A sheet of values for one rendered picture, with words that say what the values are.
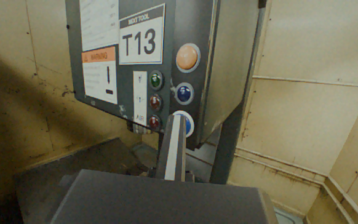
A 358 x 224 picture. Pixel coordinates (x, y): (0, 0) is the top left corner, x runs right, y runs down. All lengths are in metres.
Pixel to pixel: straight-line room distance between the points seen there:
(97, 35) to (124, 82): 0.13
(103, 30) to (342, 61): 1.27
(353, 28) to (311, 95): 0.43
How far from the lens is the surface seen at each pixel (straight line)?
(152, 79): 0.17
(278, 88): 1.17
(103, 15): 0.31
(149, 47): 0.19
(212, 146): 0.89
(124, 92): 0.23
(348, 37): 1.30
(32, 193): 1.47
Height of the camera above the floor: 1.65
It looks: 15 degrees down
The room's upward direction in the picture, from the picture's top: 5 degrees clockwise
